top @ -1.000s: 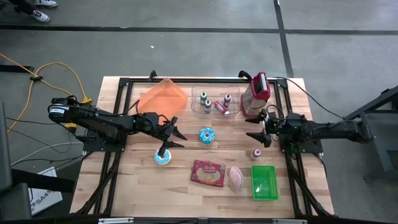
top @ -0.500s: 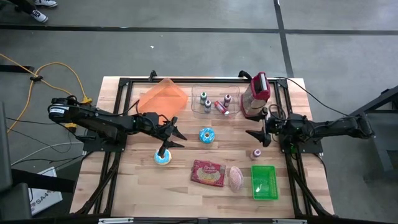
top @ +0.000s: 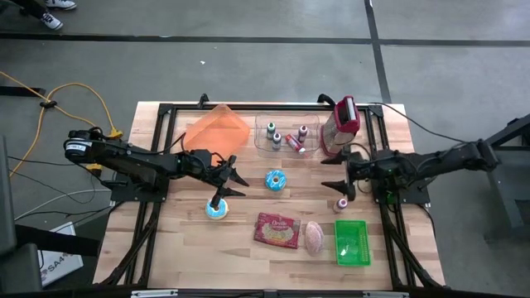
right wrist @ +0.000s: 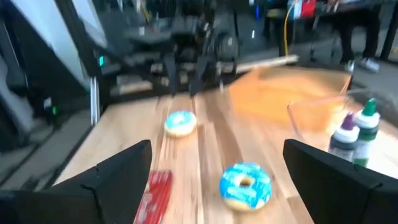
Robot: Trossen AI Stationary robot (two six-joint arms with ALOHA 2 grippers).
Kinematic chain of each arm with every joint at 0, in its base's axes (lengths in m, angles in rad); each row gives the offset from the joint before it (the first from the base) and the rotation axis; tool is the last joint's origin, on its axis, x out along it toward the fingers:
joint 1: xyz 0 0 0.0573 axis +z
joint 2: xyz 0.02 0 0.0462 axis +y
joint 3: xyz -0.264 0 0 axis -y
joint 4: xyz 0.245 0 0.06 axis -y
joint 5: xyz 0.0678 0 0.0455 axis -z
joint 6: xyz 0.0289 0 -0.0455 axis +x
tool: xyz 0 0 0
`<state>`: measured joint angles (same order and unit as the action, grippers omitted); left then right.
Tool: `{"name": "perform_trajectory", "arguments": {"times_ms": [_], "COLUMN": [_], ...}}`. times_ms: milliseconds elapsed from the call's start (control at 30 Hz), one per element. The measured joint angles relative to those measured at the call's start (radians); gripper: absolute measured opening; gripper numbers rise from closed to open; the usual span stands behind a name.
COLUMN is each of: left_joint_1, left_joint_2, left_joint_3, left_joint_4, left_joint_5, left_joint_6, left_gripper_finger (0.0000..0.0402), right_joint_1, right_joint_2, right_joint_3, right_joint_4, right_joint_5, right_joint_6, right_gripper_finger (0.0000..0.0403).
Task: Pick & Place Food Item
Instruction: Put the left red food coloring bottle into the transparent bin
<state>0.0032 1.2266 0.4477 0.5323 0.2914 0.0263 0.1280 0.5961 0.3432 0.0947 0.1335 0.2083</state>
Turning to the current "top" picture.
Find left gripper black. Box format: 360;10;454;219
185;147;251;209

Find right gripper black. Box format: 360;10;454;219
320;149;376;202

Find plain blue-iced donut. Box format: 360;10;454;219
205;197;229;221

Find blue-iced donut white stripes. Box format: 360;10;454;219
264;169;287;193

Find orange-capped colour bottle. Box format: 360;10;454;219
284;133;307;155

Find red popcorn packet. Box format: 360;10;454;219
253;212;302;250

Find pinkish bread loaf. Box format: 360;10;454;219
304;220;325;257

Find steel box grater red trim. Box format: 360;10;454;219
320;95;362;158

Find orange translucent tray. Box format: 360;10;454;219
182;103;252;166

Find clear plastic bin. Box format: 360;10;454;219
253;112;322;160

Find green plastic basket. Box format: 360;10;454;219
334;219;372;267

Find white printed box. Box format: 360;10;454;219
37;222;84;287

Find black stand leg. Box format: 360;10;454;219
0;85;46;98

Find person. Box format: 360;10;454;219
7;0;79;32

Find black metal table frame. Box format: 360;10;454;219
93;93;446;298

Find yellow extension cable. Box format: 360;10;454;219
0;70;124;177

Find white floor cable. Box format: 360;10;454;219
14;189;113;222

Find black metal workstation frame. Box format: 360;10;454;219
456;113;530;241

